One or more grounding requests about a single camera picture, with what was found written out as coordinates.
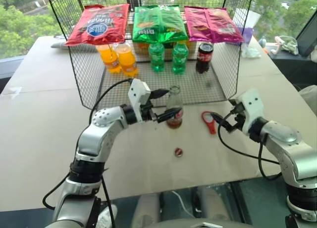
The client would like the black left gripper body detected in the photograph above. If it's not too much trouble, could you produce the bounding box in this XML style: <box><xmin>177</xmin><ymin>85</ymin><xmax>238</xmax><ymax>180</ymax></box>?
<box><xmin>140</xmin><ymin>98</ymin><xmax>162</xmax><ymax>123</ymax></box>

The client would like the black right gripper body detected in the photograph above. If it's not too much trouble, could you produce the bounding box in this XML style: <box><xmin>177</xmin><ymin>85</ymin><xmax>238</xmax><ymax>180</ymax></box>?
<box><xmin>225</xmin><ymin>102</ymin><xmax>249</xmax><ymax>134</ymax></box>

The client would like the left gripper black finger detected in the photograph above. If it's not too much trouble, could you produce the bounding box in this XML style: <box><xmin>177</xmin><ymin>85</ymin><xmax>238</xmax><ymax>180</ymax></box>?
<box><xmin>150</xmin><ymin>88</ymin><xmax>172</xmax><ymax>100</ymax></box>
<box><xmin>157</xmin><ymin>108</ymin><xmax>183</xmax><ymax>124</ymax></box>

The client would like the red bottle opener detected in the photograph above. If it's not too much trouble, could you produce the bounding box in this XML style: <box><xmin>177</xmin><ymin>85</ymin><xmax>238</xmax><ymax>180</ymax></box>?
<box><xmin>201</xmin><ymin>111</ymin><xmax>217</xmax><ymax>135</ymax></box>

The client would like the glass bottle with amber drink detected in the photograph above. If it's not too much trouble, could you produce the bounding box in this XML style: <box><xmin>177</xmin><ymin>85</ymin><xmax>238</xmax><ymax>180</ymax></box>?
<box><xmin>165</xmin><ymin>85</ymin><xmax>184</xmax><ymax>130</ymax></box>

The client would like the green soda plastic bottle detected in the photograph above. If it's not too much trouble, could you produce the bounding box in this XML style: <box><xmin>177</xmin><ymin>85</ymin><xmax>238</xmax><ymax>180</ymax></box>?
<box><xmin>148</xmin><ymin>42</ymin><xmax>165</xmax><ymax>73</ymax></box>
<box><xmin>172</xmin><ymin>41</ymin><xmax>189</xmax><ymax>75</ymax></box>

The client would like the orange soda plastic bottle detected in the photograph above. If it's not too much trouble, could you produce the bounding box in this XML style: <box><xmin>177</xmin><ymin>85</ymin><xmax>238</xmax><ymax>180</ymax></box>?
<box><xmin>115</xmin><ymin>41</ymin><xmax>139</xmax><ymax>78</ymax></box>
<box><xmin>96</xmin><ymin>43</ymin><xmax>122</xmax><ymax>75</ymax></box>

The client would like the dark cola plastic bottle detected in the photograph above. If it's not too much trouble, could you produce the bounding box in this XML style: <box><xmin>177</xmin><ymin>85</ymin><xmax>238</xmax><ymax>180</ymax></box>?
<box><xmin>195</xmin><ymin>42</ymin><xmax>214</xmax><ymax>75</ymax></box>

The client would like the white plastic bag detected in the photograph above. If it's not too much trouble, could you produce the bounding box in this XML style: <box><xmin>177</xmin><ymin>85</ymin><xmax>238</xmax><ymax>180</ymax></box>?
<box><xmin>241</xmin><ymin>42</ymin><xmax>262</xmax><ymax>59</ymax></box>

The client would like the small colourful figurine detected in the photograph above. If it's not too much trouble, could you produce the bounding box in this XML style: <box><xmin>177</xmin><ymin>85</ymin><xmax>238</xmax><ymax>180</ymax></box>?
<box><xmin>258</xmin><ymin>37</ymin><xmax>269</xmax><ymax>53</ymax></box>

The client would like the purple bag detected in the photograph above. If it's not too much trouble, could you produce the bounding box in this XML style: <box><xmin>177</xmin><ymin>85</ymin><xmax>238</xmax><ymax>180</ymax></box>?
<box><xmin>238</xmin><ymin>27</ymin><xmax>255</xmax><ymax>47</ymax></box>

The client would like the green chip bag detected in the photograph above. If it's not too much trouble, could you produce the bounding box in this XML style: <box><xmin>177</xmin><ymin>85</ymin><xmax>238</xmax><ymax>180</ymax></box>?
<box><xmin>131</xmin><ymin>4</ymin><xmax>189</xmax><ymax>44</ymax></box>

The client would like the person's beige trousered knee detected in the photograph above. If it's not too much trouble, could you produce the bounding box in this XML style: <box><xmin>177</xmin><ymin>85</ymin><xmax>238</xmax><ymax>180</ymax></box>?
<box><xmin>298</xmin><ymin>85</ymin><xmax>317</xmax><ymax>117</ymax></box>

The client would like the white and green plush toy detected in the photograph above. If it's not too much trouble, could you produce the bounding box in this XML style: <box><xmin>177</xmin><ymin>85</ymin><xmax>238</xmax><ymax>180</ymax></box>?
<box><xmin>274</xmin><ymin>36</ymin><xmax>299</xmax><ymax>56</ymax></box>

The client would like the magenta chip bag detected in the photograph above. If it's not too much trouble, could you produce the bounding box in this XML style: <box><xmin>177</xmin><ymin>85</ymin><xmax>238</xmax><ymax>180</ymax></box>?
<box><xmin>184</xmin><ymin>6</ymin><xmax>245</xmax><ymax>43</ymax></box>

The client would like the beige rounded leg shape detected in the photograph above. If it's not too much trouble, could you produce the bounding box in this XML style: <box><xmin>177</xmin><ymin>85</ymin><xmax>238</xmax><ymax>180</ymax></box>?
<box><xmin>130</xmin><ymin>194</ymin><xmax>162</xmax><ymax>228</ymax></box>
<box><xmin>197</xmin><ymin>187</ymin><xmax>231</xmax><ymax>221</ymax></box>

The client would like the white paper bag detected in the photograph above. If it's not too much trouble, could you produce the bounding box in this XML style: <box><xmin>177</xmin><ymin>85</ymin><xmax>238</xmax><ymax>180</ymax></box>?
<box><xmin>232</xmin><ymin>8</ymin><xmax>262</xmax><ymax>36</ymax></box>

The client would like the red chip bag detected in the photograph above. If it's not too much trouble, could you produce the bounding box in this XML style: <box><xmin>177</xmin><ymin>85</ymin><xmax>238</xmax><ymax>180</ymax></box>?
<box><xmin>64</xmin><ymin>3</ymin><xmax>131</xmax><ymax>46</ymax></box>

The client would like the white laced shoe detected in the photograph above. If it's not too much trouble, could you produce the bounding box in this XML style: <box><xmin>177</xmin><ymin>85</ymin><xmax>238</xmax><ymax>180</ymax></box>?
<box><xmin>95</xmin><ymin>204</ymin><xmax>118</xmax><ymax>228</ymax></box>

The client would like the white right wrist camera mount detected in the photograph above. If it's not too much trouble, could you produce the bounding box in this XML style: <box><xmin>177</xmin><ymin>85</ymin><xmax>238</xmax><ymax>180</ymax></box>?
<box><xmin>234</xmin><ymin>89</ymin><xmax>263</xmax><ymax>136</ymax></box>

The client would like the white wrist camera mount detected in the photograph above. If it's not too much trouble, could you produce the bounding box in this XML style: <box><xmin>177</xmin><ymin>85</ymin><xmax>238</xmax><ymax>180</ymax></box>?
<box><xmin>234</xmin><ymin>89</ymin><xmax>263</xmax><ymax>136</ymax></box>
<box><xmin>127</xmin><ymin>78</ymin><xmax>152</xmax><ymax>122</ymax></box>

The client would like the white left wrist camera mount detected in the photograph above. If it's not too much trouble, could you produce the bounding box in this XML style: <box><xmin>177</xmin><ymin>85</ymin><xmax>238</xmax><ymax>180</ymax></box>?
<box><xmin>127</xmin><ymin>78</ymin><xmax>152</xmax><ymax>122</ymax></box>

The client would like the black wire mesh rack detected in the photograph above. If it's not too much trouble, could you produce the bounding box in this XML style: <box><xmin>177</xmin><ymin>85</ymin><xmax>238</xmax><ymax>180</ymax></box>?
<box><xmin>44</xmin><ymin>0</ymin><xmax>255</xmax><ymax>110</ymax></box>

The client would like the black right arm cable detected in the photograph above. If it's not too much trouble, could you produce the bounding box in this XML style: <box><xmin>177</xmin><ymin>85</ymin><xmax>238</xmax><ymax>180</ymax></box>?
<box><xmin>217</xmin><ymin>114</ymin><xmax>283</xmax><ymax>181</ymax></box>

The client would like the thin white cable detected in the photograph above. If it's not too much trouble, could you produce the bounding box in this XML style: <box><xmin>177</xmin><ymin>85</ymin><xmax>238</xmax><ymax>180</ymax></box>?
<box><xmin>170</xmin><ymin>190</ymin><xmax>197</xmax><ymax>218</ymax></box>

